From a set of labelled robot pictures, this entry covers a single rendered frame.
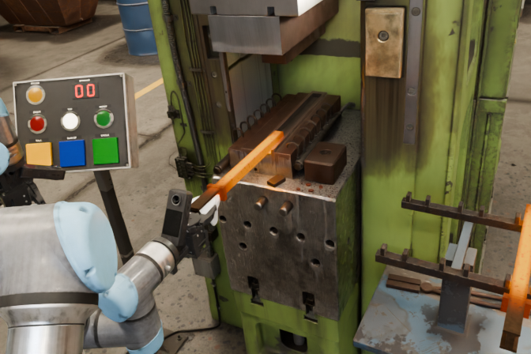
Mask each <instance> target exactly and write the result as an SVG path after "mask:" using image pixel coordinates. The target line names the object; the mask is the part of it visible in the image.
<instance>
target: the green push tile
mask: <svg viewBox="0 0 531 354"><path fill-rule="evenodd" d="M92 150H93V162H94V164H95V165H96V164H117V163H120V162H119V139H118V138H117V137H108V138H97V139H92Z"/></svg>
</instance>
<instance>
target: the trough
mask: <svg viewBox="0 0 531 354"><path fill-rule="evenodd" d="M320 96H321V94H317V93H312V94H311V95H310V96H309V97H308V98H307V99H306V101H305V102H304V103H303V104H302V105H301V106H300V107H299V108H298V109H297V110H296V111H295V112H294V113H293V114H292V115H291V116H290V117H289V118H288V119H287V120H286V121H285V122H284V123H283V124H282V125H281V127H280V128H279V129H278V130H277V131H283V132H284V135H285V134H286V133H287V132H288V131H289V130H290V129H291V127H292V126H293V125H294V124H295V123H296V122H297V121H298V120H299V119H300V118H301V116H302V115H303V114H304V113H305V112H306V111H307V110H308V109H309V108H310V107H311V105H312V104H313V103H314V102H315V101H316V100H317V99H318V98H319V97H320Z"/></svg>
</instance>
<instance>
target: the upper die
mask: <svg viewBox="0 0 531 354"><path fill-rule="evenodd" d="M336 13H338V0H322V1H321V2H319V3H318V4H316V5H315V6H313V7H311V8H310V9H309V10H307V11H306V12H304V13H302V14H301V15H299V16H298V17H285V16H275V13H272V14H271V15H269V16H247V15H217V13H214V14H212V15H208V19H209V29H210V35H211V40H212V45H213V51H219V52H232V53H246V54H260V55H283V54H285V53H286V52H287V51H289V50H290V49H291V48H293V47H294V46H295V45H296V44H297V43H299V42H300V41H301V40H303V39H304V38H306V37H307V36H308V35H310V34H311V33H312V32H313V31H314V30H316V29H317V28H318V27H320V26H321V25H322V24H324V23H325V22H326V21H328V20H329V19H330V18H331V17H333V16H334V15H335V14H336Z"/></svg>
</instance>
